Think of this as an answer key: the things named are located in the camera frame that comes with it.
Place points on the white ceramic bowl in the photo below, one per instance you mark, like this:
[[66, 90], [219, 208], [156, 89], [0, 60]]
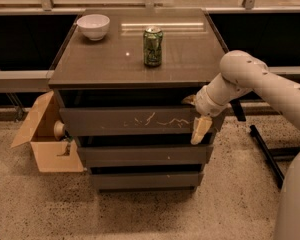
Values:
[[94, 26]]

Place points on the green soda can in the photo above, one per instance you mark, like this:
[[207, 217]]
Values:
[[152, 51]]

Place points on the open cardboard box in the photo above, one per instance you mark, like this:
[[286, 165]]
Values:
[[37, 130]]

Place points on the grey bottom drawer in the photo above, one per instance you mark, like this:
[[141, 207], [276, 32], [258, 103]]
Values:
[[147, 181]]

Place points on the grey top drawer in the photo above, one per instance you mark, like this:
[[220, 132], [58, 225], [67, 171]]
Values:
[[110, 121]]

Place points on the grey drawer cabinet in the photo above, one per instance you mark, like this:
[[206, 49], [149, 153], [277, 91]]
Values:
[[111, 73]]

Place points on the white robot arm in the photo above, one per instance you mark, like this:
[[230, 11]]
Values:
[[241, 73]]

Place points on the grey drawer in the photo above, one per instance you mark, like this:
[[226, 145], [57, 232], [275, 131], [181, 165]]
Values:
[[147, 181], [145, 155], [110, 121]]

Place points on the grey middle drawer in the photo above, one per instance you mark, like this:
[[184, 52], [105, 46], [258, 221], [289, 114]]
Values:
[[145, 155]]

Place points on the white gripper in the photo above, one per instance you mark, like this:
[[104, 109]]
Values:
[[206, 104]]

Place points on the black metal stand base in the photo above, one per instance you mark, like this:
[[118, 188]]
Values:
[[275, 155]]

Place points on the white round object in box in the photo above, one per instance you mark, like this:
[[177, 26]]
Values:
[[59, 130]]

